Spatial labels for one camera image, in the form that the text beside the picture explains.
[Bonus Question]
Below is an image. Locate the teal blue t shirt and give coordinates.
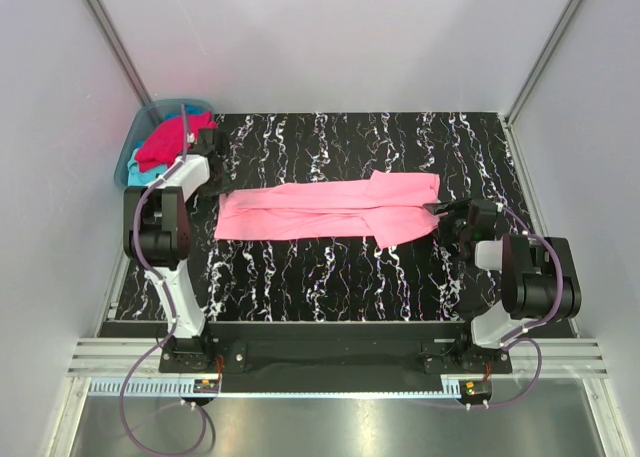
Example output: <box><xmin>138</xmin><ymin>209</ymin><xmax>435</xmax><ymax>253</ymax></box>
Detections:
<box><xmin>127</xmin><ymin>109</ymin><xmax>201</xmax><ymax>186</ymax></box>

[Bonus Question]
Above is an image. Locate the translucent blue plastic basket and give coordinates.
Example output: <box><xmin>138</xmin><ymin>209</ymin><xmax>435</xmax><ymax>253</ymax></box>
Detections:
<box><xmin>113</xmin><ymin>98</ymin><xmax>214</xmax><ymax>189</ymax></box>

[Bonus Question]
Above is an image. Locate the white slotted cable duct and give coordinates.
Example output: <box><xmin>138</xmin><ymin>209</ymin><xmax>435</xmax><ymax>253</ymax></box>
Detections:
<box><xmin>88</xmin><ymin>377</ymin><xmax>222</xmax><ymax>398</ymax></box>

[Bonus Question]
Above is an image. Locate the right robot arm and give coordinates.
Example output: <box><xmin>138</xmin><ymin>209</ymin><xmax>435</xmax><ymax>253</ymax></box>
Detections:
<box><xmin>418</xmin><ymin>198</ymin><xmax>582</xmax><ymax>375</ymax></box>

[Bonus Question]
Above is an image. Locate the magenta t shirt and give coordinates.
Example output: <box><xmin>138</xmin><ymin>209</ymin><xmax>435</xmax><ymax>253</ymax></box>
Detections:
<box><xmin>135</xmin><ymin>111</ymin><xmax>217</xmax><ymax>172</ymax></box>

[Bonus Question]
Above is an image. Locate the aluminium front rail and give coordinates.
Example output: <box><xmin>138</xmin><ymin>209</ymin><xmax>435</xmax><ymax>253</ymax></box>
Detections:
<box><xmin>67</xmin><ymin>337</ymin><xmax>609</xmax><ymax>378</ymax></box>

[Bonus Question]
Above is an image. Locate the aluminium corner post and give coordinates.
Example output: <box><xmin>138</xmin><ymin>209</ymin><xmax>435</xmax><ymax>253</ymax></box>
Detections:
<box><xmin>504</xmin><ymin>0</ymin><xmax>586</xmax><ymax>126</ymax></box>
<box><xmin>82</xmin><ymin>0</ymin><xmax>153</xmax><ymax>107</ymax></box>

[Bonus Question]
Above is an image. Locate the left aluminium corner post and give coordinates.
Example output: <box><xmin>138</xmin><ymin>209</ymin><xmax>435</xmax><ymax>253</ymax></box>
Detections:
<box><xmin>82</xmin><ymin>0</ymin><xmax>153</xmax><ymax>107</ymax></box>

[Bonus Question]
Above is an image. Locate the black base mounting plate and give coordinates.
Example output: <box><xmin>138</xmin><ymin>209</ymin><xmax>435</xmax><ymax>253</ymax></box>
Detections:
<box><xmin>159</xmin><ymin>322</ymin><xmax>512</xmax><ymax>394</ymax></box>

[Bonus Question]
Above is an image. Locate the right aluminium corner post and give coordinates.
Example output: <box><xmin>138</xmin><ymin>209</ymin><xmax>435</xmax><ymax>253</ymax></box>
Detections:
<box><xmin>504</xmin><ymin>0</ymin><xmax>586</xmax><ymax>126</ymax></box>

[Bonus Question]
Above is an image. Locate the pink t shirt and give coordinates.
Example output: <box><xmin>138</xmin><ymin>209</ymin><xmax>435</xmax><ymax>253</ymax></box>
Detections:
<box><xmin>215</xmin><ymin>171</ymin><xmax>440</xmax><ymax>249</ymax></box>

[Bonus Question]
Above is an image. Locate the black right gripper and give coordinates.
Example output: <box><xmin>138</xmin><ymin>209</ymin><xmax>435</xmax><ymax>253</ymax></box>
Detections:
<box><xmin>423</xmin><ymin>196</ymin><xmax>472</xmax><ymax>248</ymax></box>

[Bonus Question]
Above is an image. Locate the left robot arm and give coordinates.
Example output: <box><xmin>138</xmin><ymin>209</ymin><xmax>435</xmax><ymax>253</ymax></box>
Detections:
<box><xmin>123</xmin><ymin>128</ymin><xmax>229</xmax><ymax>373</ymax></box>

